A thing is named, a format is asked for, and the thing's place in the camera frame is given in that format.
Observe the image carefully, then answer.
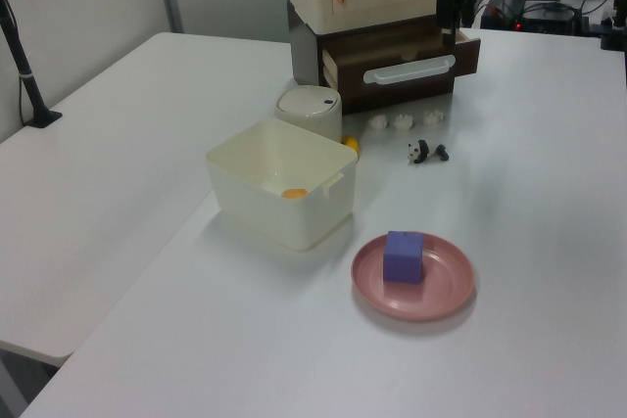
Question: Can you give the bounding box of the black and white panda toy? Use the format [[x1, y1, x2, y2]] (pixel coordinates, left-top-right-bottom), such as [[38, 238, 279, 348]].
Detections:
[[406, 138, 451, 165]]

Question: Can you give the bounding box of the dark brown drawer cabinet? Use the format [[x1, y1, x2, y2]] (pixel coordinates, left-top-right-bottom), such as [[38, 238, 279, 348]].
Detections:
[[286, 0, 461, 116]]

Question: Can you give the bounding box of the black electronics box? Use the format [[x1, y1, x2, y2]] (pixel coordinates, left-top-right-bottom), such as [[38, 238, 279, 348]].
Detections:
[[478, 0, 580, 35]]

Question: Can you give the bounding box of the small white trash bin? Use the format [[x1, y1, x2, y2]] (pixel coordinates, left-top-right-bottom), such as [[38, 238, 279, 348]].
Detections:
[[273, 85, 343, 142]]

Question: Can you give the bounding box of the purple cube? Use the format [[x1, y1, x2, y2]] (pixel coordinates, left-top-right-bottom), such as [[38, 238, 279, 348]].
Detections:
[[382, 230, 425, 286]]

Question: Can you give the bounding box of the cream plastic storage box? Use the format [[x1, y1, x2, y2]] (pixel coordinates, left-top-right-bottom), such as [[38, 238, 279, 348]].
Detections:
[[204, 117, 360, 254]]

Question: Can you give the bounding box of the pink plate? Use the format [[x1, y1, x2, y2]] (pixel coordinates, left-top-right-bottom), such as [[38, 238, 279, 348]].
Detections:
[[350, 233, 477, 324]]

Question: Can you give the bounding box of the brown drawer with white handle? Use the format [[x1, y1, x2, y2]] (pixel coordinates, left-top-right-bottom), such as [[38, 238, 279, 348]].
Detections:
[[320, 25, 482, 92]]

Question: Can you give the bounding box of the black clamp mount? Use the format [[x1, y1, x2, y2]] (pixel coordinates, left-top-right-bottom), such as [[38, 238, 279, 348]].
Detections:
[[590, 0, 627, 52]]

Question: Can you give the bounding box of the black camera stand pole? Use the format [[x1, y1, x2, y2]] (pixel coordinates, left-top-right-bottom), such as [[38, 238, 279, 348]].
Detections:
[[0, 0, 64, 128]]

